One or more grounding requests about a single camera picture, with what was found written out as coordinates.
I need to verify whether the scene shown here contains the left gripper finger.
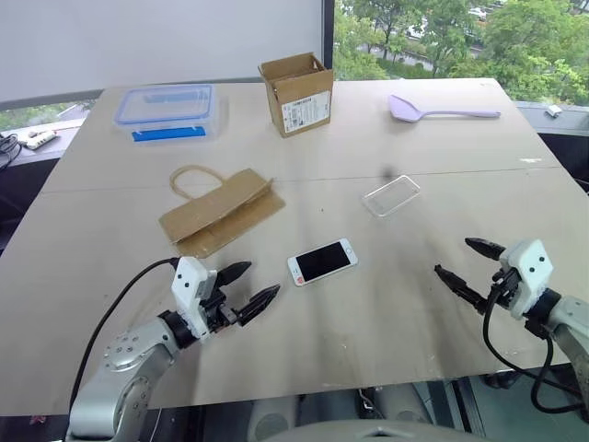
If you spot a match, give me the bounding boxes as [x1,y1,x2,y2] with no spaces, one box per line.
[236,284,282,329]
[215,261,254,289]

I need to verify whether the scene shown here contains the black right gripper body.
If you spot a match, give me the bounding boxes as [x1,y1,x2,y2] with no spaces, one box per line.
[488,266,525,308]

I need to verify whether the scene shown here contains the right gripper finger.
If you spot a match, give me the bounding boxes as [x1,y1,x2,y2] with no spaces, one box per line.
[464,237,508,263]
[433,264,491,316]

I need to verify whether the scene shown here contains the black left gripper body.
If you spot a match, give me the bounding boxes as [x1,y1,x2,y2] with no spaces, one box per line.
[201,271,243,341]

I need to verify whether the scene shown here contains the clear phone case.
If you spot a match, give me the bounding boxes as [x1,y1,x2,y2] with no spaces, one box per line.
[360,174,422,220]

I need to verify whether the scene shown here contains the brown paper bag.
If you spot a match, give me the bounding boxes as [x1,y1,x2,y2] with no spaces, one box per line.
[158,165,287,258]

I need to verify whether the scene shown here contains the white smartphone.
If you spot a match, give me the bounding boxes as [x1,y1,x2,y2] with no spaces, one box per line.
[287,238,360,288]

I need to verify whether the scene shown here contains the grey rounded shape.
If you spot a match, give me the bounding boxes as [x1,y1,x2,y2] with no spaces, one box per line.
[371,381,444,424]
[247,394,361,442]

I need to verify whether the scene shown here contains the purple plastic spatula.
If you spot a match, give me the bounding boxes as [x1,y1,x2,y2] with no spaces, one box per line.
[387,94,502,124]

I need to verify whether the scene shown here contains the open cardboard box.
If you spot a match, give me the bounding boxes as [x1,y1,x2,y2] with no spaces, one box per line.
[257,52,335,139]

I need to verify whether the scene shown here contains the clear container with blue lid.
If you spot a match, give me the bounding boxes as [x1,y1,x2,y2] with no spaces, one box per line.
[112,83,223,145]

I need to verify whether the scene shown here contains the white power strip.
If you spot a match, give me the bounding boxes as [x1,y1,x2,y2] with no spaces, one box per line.
[23,130,59,150]

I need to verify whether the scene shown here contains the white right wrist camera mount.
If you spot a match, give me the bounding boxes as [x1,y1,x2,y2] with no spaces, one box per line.
[499,238,553,320]

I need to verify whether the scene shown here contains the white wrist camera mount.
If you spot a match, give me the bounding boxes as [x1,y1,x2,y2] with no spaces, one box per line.
[499,238,553,320]
[170,256,218,341]

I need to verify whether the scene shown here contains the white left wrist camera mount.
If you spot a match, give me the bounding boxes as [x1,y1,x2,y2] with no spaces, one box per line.
[170,256,218,341]

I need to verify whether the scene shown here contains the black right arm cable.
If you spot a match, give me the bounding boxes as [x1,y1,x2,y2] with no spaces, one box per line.
[482,271,585,413]

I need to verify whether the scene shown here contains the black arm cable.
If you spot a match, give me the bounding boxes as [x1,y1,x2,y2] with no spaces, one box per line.
[68,258,180,415]
[482,271,585,413]

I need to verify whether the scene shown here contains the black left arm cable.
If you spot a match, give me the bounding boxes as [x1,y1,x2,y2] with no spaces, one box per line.
[68,258,180,415]

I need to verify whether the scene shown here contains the dark window frame post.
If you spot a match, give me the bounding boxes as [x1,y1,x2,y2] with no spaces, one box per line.
[321,0,336,71]

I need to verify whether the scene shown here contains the black cable bundle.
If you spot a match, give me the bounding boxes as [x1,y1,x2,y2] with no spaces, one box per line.
[0,133,22,169]

